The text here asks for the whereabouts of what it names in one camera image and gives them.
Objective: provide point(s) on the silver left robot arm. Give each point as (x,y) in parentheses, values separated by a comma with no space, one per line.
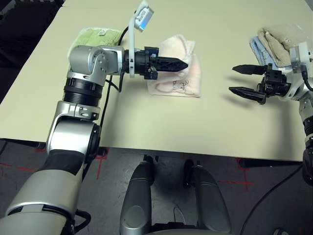
(78,117)

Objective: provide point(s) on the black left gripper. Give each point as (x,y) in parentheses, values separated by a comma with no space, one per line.
(141,62)

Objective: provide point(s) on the robot waist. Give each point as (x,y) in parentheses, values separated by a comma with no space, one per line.
(173,228)

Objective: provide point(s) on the pink embroidered towel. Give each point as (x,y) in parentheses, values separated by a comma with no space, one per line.
(188,80)

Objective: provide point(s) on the green folded towel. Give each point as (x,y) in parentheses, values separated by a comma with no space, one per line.
(97,39)

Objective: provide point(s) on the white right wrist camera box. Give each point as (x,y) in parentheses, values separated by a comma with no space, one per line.
(302,52)

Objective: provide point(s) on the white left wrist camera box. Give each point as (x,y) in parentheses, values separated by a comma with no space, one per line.
(143,14)

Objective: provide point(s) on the beige folded towel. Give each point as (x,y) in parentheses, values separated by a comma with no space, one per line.
(276,41)

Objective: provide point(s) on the grey round floor object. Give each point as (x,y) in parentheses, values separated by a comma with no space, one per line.
(280,232)

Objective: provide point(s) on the black foam floor mat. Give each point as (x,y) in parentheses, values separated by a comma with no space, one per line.
(19,29)

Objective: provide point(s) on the blue folded towel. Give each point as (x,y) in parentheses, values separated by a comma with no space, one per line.
(259,51)

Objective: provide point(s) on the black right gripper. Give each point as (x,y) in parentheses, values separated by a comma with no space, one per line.
(275,83)

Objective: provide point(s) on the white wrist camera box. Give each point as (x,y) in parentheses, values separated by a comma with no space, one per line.
(143,14)
(302,52)

